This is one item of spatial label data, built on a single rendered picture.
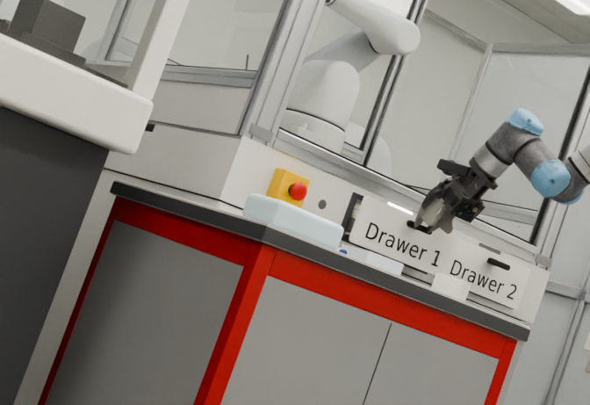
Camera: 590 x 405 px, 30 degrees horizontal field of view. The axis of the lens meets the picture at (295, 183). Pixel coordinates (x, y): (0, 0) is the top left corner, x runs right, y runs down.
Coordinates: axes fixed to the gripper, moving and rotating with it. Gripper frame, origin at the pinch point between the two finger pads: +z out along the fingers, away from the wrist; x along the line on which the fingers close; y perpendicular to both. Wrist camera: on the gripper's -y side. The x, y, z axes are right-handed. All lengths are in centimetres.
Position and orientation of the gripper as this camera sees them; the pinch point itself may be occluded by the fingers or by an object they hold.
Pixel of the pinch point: (423, 223)
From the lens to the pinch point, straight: 253.1
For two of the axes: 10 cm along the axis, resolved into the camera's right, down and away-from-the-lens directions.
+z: -5.9, 7.0, 4.1
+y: 2.5, 6.4, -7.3
